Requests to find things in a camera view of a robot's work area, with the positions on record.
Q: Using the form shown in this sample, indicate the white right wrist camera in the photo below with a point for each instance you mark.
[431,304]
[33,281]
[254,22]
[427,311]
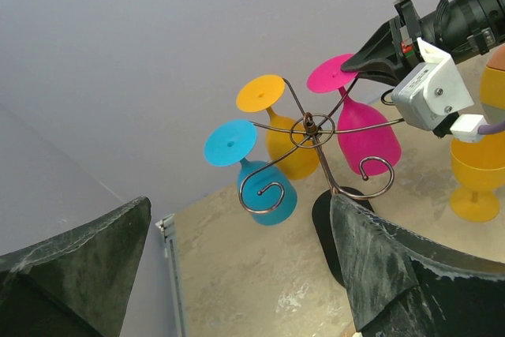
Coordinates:
[431,96]

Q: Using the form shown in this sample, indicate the yellow wine glass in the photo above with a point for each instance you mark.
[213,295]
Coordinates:
[261,94]
[479,170]

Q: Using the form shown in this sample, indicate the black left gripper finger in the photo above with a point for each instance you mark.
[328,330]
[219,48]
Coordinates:
[375,56]
[383,78]
[399,283]
[77,283]

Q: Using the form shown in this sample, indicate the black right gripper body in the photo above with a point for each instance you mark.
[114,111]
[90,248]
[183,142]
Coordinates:
[406,27]

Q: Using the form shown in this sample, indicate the pink wine glass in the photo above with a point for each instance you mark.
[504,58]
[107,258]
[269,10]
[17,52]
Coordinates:
[361,128]

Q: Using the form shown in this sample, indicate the blue wine glass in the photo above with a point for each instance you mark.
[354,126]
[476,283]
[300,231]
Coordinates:
[265,189]

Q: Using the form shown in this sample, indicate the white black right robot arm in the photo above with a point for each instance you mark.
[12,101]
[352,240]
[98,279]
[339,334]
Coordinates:
[462,28]

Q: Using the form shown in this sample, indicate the metal wine glass rack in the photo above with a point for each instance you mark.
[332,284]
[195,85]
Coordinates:
[305,133]

